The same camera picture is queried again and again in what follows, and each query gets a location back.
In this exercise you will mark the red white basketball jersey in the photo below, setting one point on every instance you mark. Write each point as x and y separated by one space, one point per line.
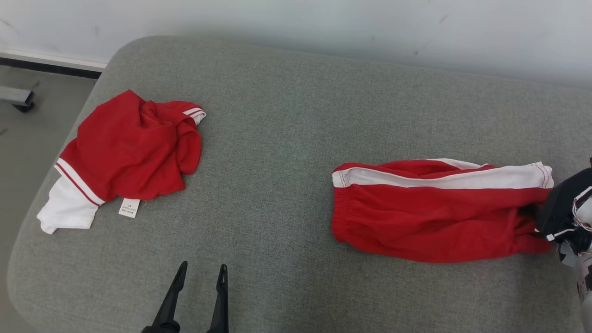
125 152

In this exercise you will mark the red shorts white stripe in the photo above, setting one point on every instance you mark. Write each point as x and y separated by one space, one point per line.
430 222

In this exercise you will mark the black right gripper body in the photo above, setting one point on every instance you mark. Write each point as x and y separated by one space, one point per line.
557 212

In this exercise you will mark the black white baseboard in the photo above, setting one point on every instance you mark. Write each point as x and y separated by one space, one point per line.
46 62

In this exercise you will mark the grey fabric sofa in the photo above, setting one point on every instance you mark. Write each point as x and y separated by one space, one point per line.
277 138

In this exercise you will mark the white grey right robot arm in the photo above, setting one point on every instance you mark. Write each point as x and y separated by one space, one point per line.
586 300

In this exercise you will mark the grey metal furniture leg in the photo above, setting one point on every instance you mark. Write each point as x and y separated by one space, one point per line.
18 97

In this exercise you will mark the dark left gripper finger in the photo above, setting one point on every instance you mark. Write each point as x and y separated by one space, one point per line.
221 310
169 305

